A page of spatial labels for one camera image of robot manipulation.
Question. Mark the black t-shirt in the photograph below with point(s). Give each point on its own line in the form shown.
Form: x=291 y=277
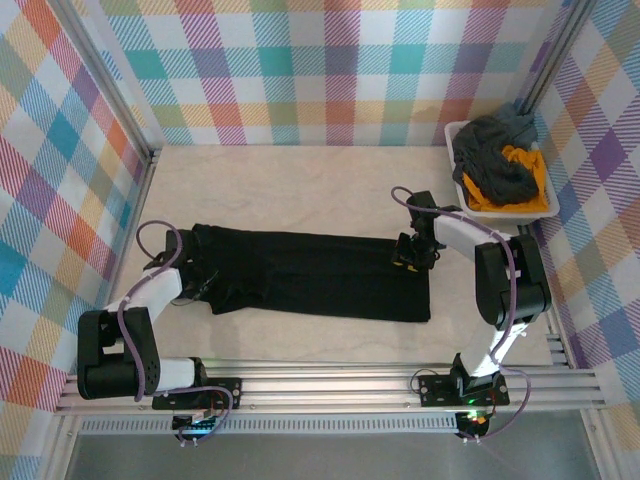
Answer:
x=320 y=275

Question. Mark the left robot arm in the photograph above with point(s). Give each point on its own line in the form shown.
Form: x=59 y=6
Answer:
x=150 y=295

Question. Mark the white plastic basket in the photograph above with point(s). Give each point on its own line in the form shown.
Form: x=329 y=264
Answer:
x=500 y=216

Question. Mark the dark gray t-shirt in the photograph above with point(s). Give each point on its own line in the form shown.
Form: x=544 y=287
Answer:
x=490 y=150

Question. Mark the orange t-shirt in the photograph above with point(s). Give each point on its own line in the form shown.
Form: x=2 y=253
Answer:
x=525 y=157

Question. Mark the small controller board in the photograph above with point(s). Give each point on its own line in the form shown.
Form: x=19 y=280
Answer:
x=192 y=430
x=472 y=425

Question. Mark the blue-gray t-shirt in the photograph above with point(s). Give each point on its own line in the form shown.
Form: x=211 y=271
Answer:
x=521 y=122

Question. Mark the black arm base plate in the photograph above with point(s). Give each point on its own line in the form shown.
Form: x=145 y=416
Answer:
x=225 y=392
x=435 y=390

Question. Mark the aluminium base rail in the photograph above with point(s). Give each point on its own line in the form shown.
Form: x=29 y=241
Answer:
x=325 y=390

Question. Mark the aluminium corner post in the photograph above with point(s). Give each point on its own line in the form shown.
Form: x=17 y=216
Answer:
x=105 y=80
x=555 y=55

